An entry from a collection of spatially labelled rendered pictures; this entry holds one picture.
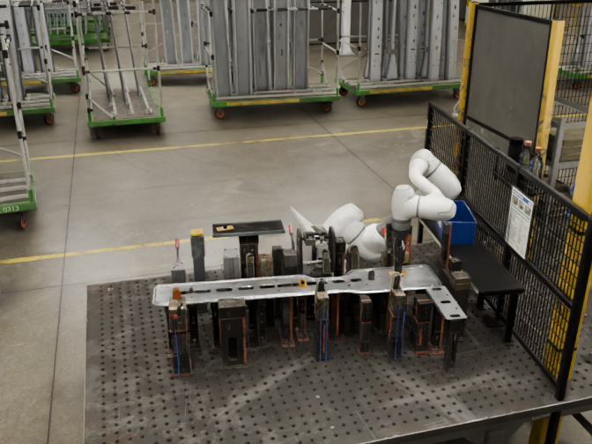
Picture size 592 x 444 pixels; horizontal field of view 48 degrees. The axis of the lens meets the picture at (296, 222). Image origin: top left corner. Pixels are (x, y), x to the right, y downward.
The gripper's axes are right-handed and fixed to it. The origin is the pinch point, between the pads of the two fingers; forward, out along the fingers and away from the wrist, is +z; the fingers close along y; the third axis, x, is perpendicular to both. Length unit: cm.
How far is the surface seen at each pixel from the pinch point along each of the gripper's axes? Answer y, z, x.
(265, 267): 12, 2, 64
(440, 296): -21.4, 6.0, -14.4
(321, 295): -19.7, 1.5, 41.5
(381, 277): 0.9, 6.0, 8.2
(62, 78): 869, 78, 310
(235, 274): 12, 4, 79
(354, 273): 6.4, 5.9, 20.1
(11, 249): 273, 105, 260
